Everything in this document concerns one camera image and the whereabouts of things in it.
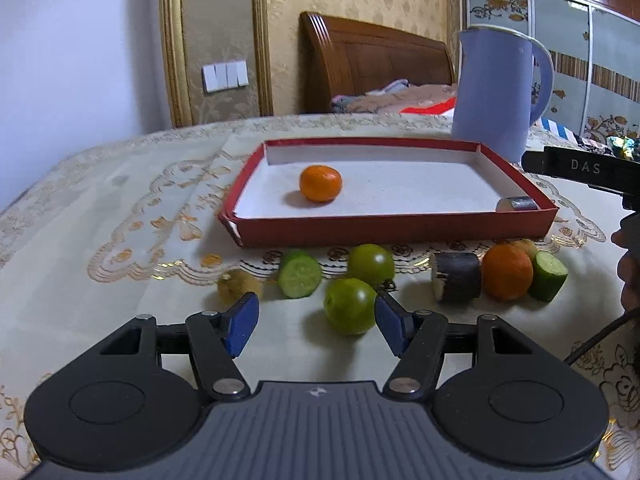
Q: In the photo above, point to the white wall switch panel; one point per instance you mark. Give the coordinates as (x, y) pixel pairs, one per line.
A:
(225, 76)

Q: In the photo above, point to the gold wall moulding frame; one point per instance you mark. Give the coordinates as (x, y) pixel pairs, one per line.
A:
(172, 35)

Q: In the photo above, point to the lilac plastic kettle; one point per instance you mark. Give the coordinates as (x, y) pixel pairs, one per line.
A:
(492, 95)

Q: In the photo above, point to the red cardboard tray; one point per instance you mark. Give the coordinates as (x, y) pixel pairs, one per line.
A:
(400, 230)

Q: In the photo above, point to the orange mandarin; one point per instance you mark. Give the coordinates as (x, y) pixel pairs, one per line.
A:
(321, 183)
(506, 272)

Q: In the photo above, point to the dark cylindrical vegetable piece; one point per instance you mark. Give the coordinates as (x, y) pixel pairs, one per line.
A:
(517, 204)
(457, 277)

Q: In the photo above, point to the pile of bedding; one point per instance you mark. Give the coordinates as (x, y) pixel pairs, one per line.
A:
(395, 97)

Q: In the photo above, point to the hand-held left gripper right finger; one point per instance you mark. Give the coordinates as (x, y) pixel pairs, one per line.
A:
(392, 322)

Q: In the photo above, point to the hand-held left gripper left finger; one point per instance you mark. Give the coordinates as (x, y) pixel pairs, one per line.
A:
(242, 325)

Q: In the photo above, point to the person's right hand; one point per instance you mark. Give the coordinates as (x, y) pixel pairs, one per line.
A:
(629, 270)

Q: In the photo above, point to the colourful clothes pile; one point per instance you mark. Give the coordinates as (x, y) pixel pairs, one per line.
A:
(615, 146)

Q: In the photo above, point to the green round fruit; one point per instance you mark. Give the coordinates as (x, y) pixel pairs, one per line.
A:
(350, 306)
(371, 265)

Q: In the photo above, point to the wooden bed headboard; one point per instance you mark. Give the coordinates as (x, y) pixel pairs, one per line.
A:
(370, 60)

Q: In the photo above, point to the cucumber piece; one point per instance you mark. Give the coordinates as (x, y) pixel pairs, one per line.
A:
(300, 275)
(548, 276)

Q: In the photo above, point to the blue striped cloth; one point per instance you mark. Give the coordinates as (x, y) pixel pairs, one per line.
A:
(560, 129)

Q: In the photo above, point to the embroidered beige tablecloth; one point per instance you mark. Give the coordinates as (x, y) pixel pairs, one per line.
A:
(125, 210)

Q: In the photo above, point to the small yellow-brown fruit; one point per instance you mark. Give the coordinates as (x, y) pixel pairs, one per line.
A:
(525, 247)
(239, 285)

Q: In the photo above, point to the wardrobe with floral doors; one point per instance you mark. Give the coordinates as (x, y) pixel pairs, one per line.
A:
(575, 35)

